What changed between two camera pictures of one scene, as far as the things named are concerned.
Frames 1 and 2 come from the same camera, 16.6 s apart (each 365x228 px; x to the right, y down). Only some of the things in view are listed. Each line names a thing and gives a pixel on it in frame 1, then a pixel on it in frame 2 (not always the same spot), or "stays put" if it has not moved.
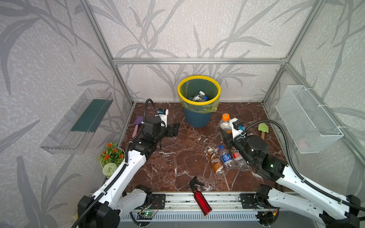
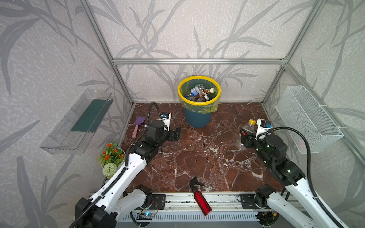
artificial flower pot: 110,158 stays put
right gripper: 228,137 → 245,137
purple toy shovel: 138,120 stays put
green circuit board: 144,215 stays put
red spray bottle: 199,197 stays put
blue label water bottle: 226,158 → 197,90
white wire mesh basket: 309,126 stays put
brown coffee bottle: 216,161 → 205,92
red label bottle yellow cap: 239,161 → 250,127
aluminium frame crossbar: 198,61 stays put
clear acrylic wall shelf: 71,136 stays put
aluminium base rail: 218,201 stays put
